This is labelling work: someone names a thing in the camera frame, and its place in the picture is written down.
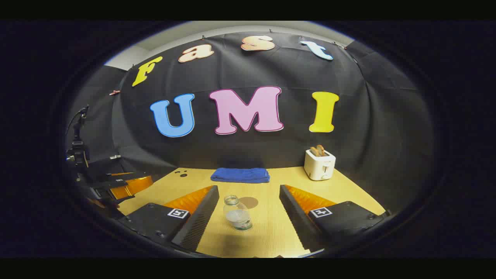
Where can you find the red clip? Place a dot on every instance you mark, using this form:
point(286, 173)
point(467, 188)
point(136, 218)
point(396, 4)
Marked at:
point(114, 92)

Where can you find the brown round coaster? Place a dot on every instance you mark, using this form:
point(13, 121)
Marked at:
point(250, 202)

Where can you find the clear plastic water bottle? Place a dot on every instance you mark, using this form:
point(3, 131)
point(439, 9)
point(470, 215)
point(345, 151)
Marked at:
point(237, 215)

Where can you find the folded blue towel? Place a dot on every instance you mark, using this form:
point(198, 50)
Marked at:
point(240, 175)

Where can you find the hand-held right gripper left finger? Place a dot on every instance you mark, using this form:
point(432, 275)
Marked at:
point(197, 221)

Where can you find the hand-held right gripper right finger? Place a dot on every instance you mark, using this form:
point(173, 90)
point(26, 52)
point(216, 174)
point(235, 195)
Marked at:
point(296, 221)

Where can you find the white toaster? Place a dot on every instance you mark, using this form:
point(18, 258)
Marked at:
point(319, 166)

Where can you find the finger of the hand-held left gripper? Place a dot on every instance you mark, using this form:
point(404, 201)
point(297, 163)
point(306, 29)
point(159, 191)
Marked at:
point(128, 175)
point(135, 186)

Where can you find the toasted bread slice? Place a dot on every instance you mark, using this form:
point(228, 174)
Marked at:
point(321, 150)
point(314, 151)

